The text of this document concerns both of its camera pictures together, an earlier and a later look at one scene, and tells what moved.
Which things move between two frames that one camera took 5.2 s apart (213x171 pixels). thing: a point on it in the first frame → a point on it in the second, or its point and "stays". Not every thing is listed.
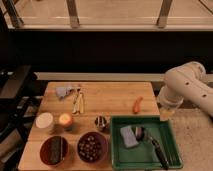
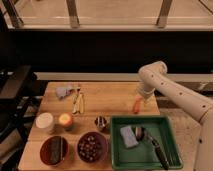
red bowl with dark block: x=54 y=150 stays
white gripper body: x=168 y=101 → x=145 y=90
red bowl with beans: x=92 y=147 stays
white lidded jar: x=44 y=122 stays
